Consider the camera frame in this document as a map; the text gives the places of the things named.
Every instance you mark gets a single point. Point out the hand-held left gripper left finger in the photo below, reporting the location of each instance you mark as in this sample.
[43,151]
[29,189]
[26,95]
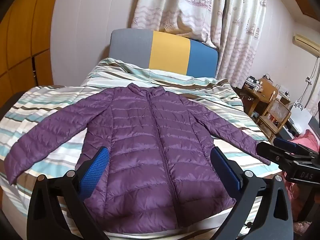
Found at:
[95,170]

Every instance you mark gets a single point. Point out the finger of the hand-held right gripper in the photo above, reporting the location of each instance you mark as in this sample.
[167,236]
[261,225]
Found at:
[285,143]
[271,152]

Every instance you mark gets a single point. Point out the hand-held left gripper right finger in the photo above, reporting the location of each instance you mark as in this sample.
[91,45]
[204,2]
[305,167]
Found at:
[226,166]

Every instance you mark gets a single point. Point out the purple puffer jacket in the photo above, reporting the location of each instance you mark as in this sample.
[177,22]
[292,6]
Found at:
[150,142]

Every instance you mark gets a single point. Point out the pink cloth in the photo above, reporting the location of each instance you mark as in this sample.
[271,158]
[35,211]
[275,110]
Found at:
[308,138]

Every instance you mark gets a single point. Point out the white paper bag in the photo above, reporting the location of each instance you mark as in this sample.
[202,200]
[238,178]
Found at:
[300,116]

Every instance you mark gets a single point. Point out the wooden chair with mesh back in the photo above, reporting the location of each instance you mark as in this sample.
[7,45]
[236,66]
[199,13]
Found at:
[277,112]

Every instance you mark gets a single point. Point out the wooden side table with clutter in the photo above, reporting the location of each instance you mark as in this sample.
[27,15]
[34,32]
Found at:
[266,90]

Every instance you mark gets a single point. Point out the striped bed blanket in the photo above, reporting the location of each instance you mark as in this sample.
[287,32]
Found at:
[50,100]

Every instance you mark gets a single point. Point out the grey yellow blue headboard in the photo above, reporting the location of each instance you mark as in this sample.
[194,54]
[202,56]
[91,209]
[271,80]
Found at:
[170,52]

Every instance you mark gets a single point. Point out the wooden wardrobe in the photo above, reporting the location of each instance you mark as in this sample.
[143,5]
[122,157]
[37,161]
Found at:
[22,42]

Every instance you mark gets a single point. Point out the white ship print curtain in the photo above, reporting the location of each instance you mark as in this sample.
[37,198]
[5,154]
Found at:
[200,10]

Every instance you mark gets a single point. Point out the wall air conditioner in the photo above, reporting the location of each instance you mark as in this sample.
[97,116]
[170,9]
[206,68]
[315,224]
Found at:
[306,42]

